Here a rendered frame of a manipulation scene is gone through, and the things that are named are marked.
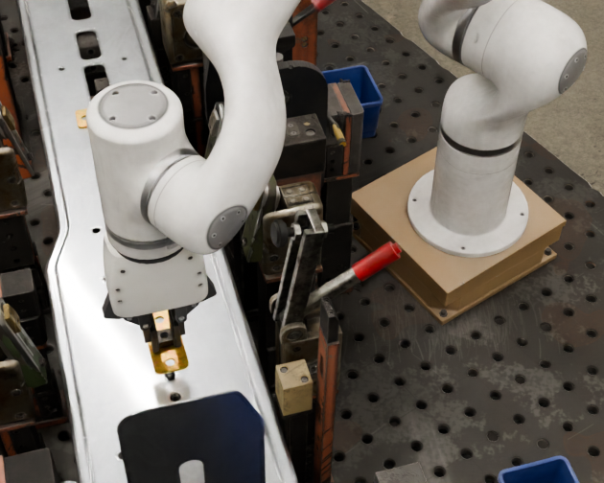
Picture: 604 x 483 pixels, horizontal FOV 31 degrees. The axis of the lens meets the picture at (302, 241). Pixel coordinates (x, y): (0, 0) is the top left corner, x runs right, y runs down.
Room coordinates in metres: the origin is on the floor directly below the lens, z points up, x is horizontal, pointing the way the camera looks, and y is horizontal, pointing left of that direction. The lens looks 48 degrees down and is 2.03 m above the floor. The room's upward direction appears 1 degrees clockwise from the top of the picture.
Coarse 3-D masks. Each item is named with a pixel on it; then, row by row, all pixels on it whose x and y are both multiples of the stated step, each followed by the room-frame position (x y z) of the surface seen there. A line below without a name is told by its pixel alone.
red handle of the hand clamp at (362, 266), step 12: (372, 252) 0.79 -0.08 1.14; (384, 252) 0.78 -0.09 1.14; (396, 252) 0.79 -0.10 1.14; (360, 264) 0.78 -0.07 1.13; (372, 264) 0.78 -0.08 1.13; (384, 264) 0.78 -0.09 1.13; (348, 276) 0.77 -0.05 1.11; (360, 276) 0.77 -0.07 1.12; (324, 288) 0.77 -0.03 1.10; (336, 288) 0.76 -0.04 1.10; (312, 300) 0.76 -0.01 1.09
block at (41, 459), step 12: (0, 456) 0.62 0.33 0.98; (12, 456) 0.62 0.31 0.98; (24, 456) 0.62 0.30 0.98; (36, 456) 0.62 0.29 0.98; (48, 456) 0.62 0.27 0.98; (0, 468) 0.60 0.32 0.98; (12, 468) 0.60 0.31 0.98; (24, 468) 0.60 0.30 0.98; (36, 468) 0.60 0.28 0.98; (48, 468) 0.60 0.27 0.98; (0, 480) 0.59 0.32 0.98; (12, 480) 0.59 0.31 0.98; (24, 480) 0.59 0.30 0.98; (36, 480) 0.59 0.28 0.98; (48, 480) 0.59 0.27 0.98
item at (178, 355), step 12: (156, 312) 0.75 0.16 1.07; (156, 324) 0.74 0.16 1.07; (168, 324) 0.74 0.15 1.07; (168, 336) 0.71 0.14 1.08; (180, 336) 0.72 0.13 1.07; (168, 348) 0.70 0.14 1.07; (180, 348) 0.70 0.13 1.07; (156, 360) 0.69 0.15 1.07; (180, 360) 0.69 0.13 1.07; (156, 372) 0.67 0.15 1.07; (168, 372) 0.67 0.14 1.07
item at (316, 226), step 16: (272, 224) 0.76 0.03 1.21; (304, 224) 0.77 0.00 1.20; (320, 224) 0.76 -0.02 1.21; (272, 240) 0.75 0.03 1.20; (304, 240) 0.74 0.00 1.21; (320, 240) 0.75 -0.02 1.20; (288, 256) 0.77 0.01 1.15; (304, 256) 0.74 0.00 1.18; (288, 272) 0.77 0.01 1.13; (304, 272) 0.74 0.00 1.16; (288, 288) 0.77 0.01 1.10; (304, 288) 0.74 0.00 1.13; (288, 304) 0.74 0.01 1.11; (304, 304) 0.74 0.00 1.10; (288, 320) 0.74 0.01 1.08
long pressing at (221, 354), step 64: (64, 0) 1.43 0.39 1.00; (128, 0) 1.43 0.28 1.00; (64, 64) 1.27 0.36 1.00; (128, 64) 1.28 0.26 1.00; (64, 128) 1.13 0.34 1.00; (64, 192) 1.01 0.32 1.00; (64, 256) 0.89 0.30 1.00; (64, 320) 0.79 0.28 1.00; (192, 320) 0.80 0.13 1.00; (64, 384) 0.70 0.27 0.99; (128, 384) 0.70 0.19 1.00; (192, 384) 0.70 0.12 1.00; (256, 384) 0.70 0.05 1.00
